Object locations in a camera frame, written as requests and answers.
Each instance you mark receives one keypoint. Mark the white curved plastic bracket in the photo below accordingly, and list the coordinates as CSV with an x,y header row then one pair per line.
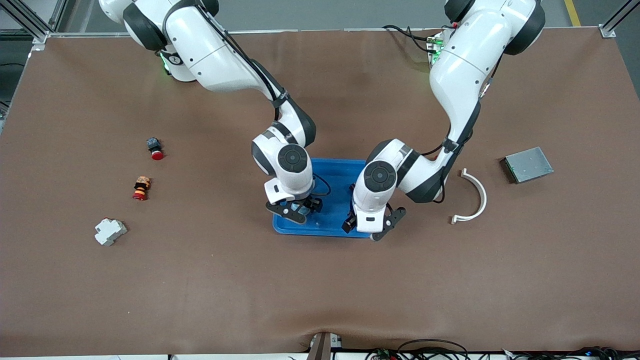
x,y
484,197

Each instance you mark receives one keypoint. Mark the red button orange black body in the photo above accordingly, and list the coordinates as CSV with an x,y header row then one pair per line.
x,y
141,189

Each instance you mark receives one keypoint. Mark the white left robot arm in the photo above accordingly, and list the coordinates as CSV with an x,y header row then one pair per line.
x,y
465,65

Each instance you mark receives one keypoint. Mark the white circuit breaker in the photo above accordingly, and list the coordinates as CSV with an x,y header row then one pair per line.
x,y
110,231

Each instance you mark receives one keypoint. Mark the table cover mat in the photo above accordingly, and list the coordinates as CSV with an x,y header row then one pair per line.
x,y
320,290

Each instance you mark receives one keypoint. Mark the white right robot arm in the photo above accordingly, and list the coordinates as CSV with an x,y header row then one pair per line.
x,y
210,55

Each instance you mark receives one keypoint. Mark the grey metal box module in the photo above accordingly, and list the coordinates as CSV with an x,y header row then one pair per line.
x,y
527,167

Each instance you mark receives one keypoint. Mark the aluminium frame corner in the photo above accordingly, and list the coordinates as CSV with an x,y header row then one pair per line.
x,y
606,31
37,31

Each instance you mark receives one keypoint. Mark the red button black base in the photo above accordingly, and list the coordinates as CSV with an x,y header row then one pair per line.
x,y
156,150

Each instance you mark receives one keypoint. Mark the blue plastic tray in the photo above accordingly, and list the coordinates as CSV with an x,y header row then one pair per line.
x,y
332,220

